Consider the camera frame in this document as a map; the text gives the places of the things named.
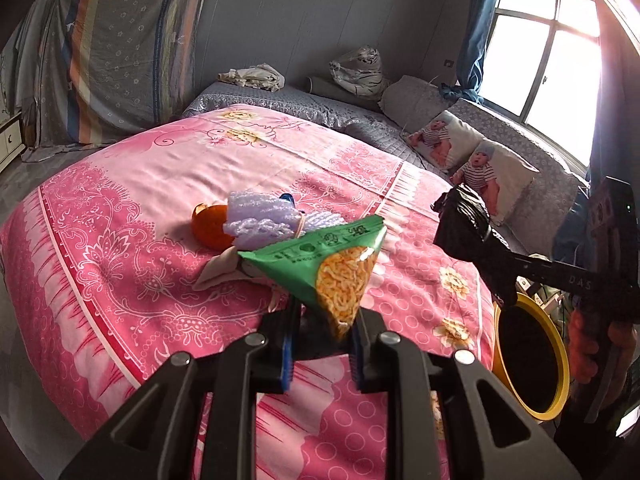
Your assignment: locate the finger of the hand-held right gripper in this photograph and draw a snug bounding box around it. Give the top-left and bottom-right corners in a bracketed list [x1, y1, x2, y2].
[492, 240, 608, 306]

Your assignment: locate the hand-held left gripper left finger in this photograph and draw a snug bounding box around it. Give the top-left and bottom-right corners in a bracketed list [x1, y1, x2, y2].
[59, 302, 303, 480]

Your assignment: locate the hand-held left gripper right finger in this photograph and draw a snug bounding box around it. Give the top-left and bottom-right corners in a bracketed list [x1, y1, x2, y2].
[350, 309, 583, 480]

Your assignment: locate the yellow round bin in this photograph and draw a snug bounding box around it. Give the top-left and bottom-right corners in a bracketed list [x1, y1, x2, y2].
[492, 292, 571, 421]

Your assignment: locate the black plastic bag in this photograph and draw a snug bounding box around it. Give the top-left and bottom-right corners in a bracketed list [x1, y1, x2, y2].
[431, 183, 518, 311]

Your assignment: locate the green noodle snack packet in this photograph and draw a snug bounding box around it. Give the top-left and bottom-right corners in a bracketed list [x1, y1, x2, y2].
[236, 213, 388, 342]

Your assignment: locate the person's right hand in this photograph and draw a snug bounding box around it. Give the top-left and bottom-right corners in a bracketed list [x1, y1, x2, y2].
[567, 305, 636, 381]

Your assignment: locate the white power strip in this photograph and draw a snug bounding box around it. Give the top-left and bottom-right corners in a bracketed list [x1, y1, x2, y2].
[537, 292, 568, 318]

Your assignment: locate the beige cloth pouch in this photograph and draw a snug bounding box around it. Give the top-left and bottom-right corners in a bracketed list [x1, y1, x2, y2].
[192, 249, 281, 311]

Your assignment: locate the baby print pillow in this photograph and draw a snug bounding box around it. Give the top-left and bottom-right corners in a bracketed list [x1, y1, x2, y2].
[407, 110, 483, 171]
[450, 139, 541, 226]

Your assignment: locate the grey floral backrest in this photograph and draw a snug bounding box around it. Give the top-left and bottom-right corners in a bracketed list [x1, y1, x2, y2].
[450, 97, 591, 256]

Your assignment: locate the white purple fluffy cloth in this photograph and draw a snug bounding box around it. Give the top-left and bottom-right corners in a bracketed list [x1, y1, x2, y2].
[297, 207, 351, 236]

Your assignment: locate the purple knitted cloth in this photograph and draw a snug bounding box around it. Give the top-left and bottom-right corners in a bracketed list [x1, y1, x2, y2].
[222, 191, 306, 238]

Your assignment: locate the orange round container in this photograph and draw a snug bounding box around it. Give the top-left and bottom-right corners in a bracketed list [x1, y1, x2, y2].
[191, 202, 236, 251]

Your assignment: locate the blue curtain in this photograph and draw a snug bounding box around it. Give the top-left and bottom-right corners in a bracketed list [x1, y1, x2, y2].
[575, 0, 640, 196]
[457, 0, 503, 103]

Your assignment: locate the window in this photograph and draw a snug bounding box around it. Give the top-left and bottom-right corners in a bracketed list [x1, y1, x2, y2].
[480, 0, 601, 166]

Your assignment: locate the pink floral blanket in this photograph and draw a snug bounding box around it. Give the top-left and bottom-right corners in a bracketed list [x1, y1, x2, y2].
[0, 104, 501, 480]

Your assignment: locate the grey floral pillow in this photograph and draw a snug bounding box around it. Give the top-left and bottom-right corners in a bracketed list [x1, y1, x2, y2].
[378, 75, 453, 128]

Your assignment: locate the grey bolster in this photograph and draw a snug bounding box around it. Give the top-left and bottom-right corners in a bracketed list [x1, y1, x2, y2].
[306, 76, 381, 111]

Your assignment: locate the white tiger plush toy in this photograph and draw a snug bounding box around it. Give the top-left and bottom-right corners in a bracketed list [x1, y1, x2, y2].
[329, 45, 386, 96]

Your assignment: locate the cream cloth pile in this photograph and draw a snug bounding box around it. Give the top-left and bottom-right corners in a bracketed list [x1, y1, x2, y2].
[216, 63, 286, 92]

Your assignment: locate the striped hanging blanket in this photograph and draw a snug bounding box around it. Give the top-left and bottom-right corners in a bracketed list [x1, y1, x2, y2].
[22, 0, 213, 163]

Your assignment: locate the white cabinet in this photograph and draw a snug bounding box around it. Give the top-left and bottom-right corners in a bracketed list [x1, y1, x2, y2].
[0, 110, 26, 171]

